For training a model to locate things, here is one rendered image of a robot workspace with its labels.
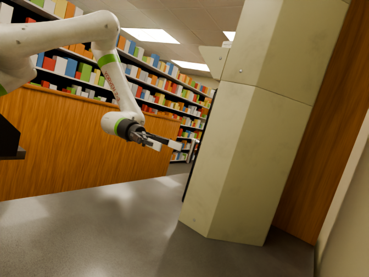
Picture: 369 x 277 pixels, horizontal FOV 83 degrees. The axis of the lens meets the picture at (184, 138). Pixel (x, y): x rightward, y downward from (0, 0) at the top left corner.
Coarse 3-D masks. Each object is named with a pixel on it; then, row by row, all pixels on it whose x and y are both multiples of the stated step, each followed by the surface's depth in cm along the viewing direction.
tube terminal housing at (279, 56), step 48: (288, 0) 56; (336, 0) 59; (240, 48) 62; (288, 48) 59; (240, 96) 61; (288, 96) 61; (240, 144) 61; (288, 144) 64; (192, 192) 67; (240, 192) 63; (240, 240) 66
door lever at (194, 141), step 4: (192, 140) 74; (196, 140) 73; (192, 144) 73; (196, 144) 74; (192, 148) 73; (188, 152) 74; (192, 152) 74; (188, 156) 74; (192, 156) 74; (188, 160) 74
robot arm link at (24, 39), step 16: (80, 16) 89; (96, 16) 91; (112, 16) 94; (0, 32) 72; (16, 32) 75; (32, 32) 78; (48, 32) 81; (64, 32) 85; (80, 32) 88; (96, 32) 92; (112, 32) 96; (0, 48) 73; (16, 48) 76; (32, 48) 80; (48, 48) 85; (0, 64) 79; (16, 64) 81
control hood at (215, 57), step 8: (200, 48) 69; (208, 48) 67; (216, 48) 66; (224, 48) 64; (208, 56) 67; (216, 56) 66; (224, 56) 64; (208, 64) 67; (216, 64) 65; (224, 64) 64; (216, 72) 65; (216, 80) 66
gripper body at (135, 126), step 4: (136, 124) 89; (132, 128) 87; (136, 128) 87; (140, 128) 88; (144, 128) 90; (128, 132) 88; (136, 132) 85; (140, 132) 87; (128, 136) 88; (148, 136) 86; (152, 136) 88; (132, 140) 88
